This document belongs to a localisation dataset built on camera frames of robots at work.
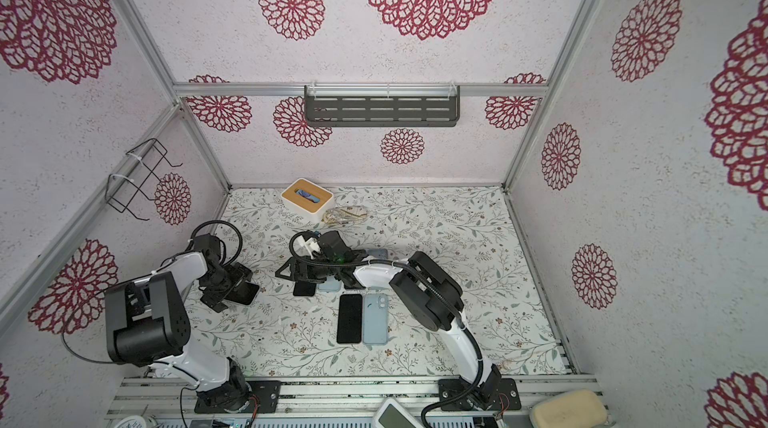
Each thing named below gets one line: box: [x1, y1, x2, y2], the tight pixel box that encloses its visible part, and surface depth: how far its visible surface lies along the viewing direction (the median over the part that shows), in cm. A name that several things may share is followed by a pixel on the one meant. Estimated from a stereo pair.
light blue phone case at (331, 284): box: [317, 275, 342, 292], surface depth 94 cm
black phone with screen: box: [336, 294, 362, 344], surface depth 87 cm
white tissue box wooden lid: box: [281, 178, 335, 224], surface depth 112 cm
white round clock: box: [114, 415, 147, 428], surface depth 69 cm
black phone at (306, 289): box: [293, 281, 316, 297], surface depth 94 cm
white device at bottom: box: [372, 397, 424, 428], surface depth 69 cm
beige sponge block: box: [529, 390, 608, 428], surface depth 70 cm
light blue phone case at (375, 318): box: [363, 293, 389, 345], surface depth 89 cm
